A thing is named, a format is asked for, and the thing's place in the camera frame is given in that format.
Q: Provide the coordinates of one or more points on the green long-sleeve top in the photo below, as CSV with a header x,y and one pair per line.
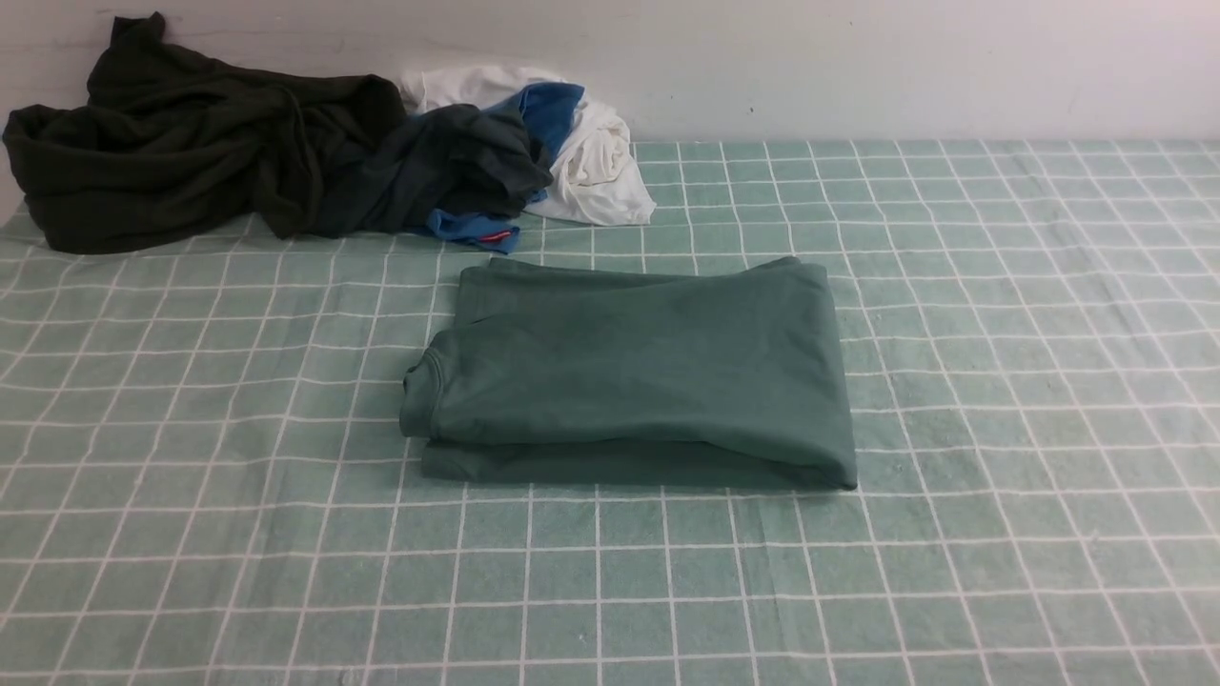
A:
x,y
561,376

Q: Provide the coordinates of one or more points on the white crumpled garment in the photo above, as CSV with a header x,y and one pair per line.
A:
x,y
596,179

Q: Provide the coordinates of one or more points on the blue crumpled garment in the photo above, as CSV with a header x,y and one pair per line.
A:
x,y
547,111

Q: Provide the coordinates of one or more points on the dark grey crumpled garment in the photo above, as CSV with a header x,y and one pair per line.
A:
x,y
457,160

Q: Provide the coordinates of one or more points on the dark olive crumpled garment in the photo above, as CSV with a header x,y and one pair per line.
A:
x,y
173,143

